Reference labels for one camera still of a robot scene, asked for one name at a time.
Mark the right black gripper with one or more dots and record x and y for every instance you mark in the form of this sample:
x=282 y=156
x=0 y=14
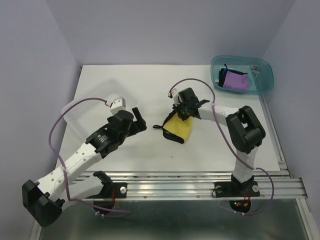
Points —
x=182 y=116

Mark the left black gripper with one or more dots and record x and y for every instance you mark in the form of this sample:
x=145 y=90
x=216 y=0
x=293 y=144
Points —
x=138 y=125

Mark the yellow towel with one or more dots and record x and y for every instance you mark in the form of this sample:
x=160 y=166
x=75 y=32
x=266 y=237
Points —
x=176 y=129

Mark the blue and black towel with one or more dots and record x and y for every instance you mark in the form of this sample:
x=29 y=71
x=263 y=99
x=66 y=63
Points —
x=223 y=72

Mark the purple and grey towel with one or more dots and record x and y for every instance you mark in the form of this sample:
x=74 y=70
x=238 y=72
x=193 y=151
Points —
x=234 y=80

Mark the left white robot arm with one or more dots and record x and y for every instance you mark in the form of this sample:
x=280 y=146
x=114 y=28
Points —
x=43 y=198

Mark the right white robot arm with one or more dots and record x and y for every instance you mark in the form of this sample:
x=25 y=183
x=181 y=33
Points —
x=239 y=127

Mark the white plastic basket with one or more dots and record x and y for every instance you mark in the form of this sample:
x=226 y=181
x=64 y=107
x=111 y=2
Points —
x=90 y=115

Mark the teal plastic tub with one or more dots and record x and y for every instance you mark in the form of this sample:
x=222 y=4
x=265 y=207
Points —
x=260 y=74

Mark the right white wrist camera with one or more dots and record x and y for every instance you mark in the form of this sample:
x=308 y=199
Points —
x=174 y=95

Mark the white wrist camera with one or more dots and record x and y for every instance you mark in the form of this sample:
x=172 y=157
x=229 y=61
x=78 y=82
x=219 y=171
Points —
x=118 y=104
x=174 y=95

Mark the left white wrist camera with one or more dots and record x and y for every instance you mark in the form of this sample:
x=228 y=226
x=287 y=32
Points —
x=118 y=104

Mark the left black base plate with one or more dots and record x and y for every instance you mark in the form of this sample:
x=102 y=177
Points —
x=115 y=190

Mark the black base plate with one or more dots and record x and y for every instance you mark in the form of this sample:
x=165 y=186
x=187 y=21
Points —
x=115 y=190
x=233 y=189

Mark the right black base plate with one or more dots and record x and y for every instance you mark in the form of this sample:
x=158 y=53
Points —
x=233 y=189

